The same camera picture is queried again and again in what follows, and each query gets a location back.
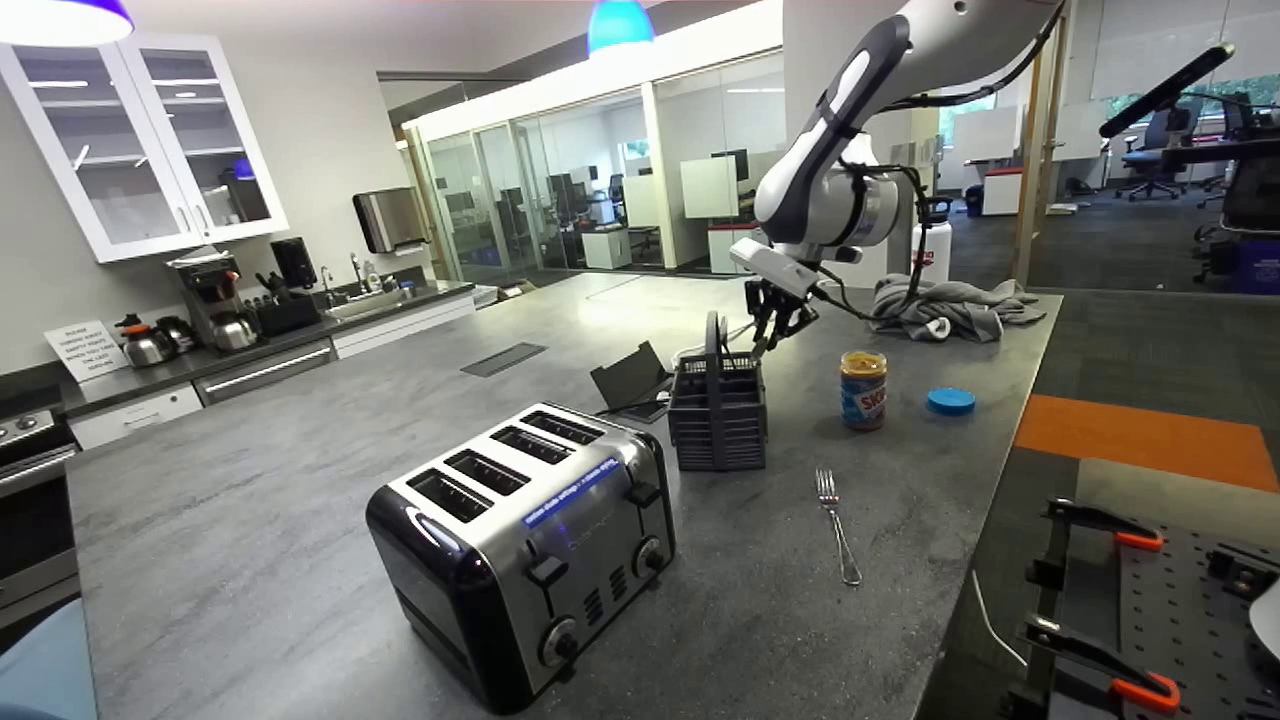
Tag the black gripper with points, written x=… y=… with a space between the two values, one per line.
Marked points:
x=778 y=294

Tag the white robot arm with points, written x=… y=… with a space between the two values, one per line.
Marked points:
x=831 y=194

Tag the dark grey cutlery holder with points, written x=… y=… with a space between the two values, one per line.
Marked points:
x=718 y=408

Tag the black box on counter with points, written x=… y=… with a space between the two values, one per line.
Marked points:
x=632 y=381

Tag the silver fork on table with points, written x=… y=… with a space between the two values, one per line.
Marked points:
x=831 y=500

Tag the grey cloth pile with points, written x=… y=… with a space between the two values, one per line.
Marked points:
x=953 y=308

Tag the blue plastic jar lid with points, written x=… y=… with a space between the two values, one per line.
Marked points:
x=948 y=403

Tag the black chrome four-slot toaster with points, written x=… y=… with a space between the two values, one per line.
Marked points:
x=515 y=549

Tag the black orange clamp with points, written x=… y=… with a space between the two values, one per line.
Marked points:
x=1125 y=532
x=1125 y=680

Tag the black coffee maker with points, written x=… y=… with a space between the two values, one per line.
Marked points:
x=211 y=285

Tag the black camera pole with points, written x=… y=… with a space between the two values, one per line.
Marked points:
x=1166 y=88

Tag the white glass-door wall cabinet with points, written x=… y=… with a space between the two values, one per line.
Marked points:
x=151 y=140

